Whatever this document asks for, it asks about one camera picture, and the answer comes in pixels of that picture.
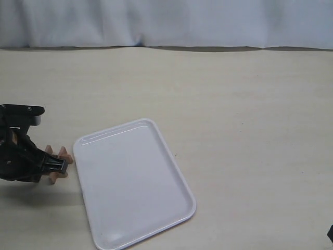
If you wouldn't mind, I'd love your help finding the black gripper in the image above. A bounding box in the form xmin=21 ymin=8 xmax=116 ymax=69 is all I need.
xmin=1 ymin=127 xmax=68 ymax=182

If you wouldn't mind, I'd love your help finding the white backdrop cloth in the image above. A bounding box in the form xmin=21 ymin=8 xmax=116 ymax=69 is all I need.
xmin=1 ymin=1 xmax=332 ymax=49

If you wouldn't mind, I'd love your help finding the black object at edge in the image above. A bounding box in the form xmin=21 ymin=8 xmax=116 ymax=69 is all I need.
xmin=327 ymin=225 xmax=333 ymax=243

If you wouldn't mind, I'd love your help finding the white plastic tray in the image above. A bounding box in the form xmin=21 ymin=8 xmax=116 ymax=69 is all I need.
xmin=73 ymin=118 xmax=197 ymax=249

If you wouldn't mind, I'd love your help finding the wooden notched plank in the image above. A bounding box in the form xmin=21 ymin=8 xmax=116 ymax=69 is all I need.
xmin=59 ymin=172 xmax=68 ymax=178
xmin=48 ymin=146 xmax=67 ymax=185
xmin=58 ymin=154 xmax=74 ymax=165
xmin=45 ymin=145 xmax=53 ymax=155

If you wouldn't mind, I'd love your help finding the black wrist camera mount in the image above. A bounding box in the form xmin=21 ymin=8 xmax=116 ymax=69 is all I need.
xmin=1 ymin=104 xmax=45 ymax=131

